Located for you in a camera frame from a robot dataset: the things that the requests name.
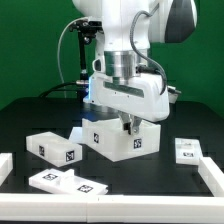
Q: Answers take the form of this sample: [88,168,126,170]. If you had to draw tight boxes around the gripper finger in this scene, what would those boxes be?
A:
[118,112,131,132]
[130,116,142,135]

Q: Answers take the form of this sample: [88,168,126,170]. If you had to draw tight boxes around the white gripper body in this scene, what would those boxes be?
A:
[90,72,170,122]

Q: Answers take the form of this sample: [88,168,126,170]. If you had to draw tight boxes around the large white cabinet body box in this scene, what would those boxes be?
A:
[82,118,161,162]

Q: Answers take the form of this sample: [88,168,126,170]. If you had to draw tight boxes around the white cabinet drawer box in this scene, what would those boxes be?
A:
[26,132,82,167]

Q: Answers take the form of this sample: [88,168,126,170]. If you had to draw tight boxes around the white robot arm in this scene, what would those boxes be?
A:
[72,0,197,135]

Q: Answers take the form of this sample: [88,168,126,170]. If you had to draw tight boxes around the small white cabinet panel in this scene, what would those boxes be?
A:
[175,138,202,165]

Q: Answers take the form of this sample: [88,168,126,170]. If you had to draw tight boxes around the white marker sheet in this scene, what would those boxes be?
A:
[69,127,83,144]

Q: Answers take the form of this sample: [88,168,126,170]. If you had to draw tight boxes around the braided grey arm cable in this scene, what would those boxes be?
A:
[129,9,168,96]

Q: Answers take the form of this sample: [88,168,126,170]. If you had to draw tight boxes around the black cables at base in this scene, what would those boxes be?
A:
[38,81,90,99]

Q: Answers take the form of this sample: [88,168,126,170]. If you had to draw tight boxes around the black camera on stand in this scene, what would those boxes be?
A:
[69,18,102,101]

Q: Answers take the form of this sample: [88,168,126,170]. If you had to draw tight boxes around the white right rail piece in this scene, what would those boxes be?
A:
[198,157,224,197]

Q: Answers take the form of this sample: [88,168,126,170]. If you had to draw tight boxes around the white rail piece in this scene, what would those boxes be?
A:
[0,153,13,186]
[198,157,224,197]

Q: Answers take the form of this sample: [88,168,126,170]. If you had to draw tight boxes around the grey camera cable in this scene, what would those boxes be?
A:
[57,17,88,99]

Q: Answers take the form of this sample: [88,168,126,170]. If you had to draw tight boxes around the white left rail piece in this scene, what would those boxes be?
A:
[0,153,13,186]

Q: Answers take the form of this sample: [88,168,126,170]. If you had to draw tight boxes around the white front rail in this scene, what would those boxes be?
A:
[0,193,224,224]

